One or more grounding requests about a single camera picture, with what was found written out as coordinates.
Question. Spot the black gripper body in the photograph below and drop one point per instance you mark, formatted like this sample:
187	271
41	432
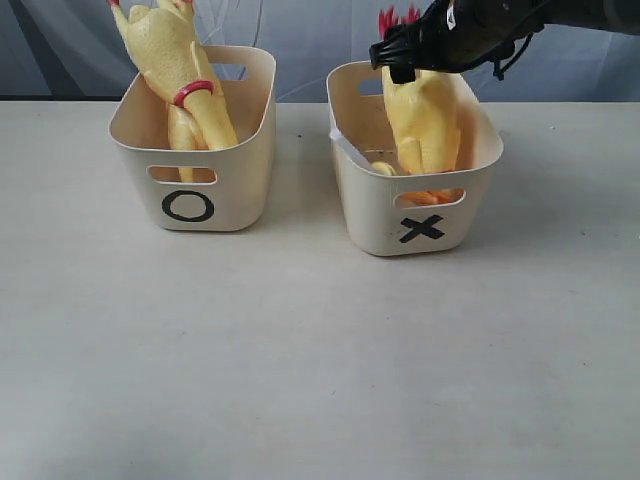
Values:
462	35

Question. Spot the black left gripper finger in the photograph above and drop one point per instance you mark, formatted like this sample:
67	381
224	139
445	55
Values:
401	51

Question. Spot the headless rubber chicken body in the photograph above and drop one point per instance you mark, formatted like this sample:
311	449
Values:
423	118

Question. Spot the rubber chicken head with tube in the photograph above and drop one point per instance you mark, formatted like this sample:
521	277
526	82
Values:
374	160

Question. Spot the whole rubber chicken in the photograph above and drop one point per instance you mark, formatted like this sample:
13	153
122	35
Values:
162	43

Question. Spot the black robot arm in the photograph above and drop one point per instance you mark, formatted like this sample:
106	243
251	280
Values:
611	16

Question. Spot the white bin marked X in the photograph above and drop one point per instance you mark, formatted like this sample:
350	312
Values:
407	214

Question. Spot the white bin marked O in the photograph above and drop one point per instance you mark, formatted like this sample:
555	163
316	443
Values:
214	191

